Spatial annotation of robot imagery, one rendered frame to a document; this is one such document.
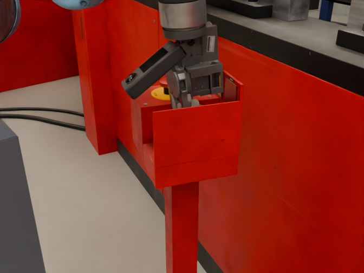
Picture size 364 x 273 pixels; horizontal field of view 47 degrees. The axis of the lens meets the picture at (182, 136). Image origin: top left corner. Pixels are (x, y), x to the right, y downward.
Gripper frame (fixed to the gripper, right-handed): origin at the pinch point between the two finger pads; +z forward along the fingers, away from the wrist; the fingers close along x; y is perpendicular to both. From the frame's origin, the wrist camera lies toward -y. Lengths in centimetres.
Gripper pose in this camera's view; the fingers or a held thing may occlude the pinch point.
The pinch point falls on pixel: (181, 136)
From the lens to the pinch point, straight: 76.5
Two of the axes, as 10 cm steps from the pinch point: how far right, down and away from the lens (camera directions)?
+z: 0.8, 8.8, 4.8
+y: 9.5, -2.2, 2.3
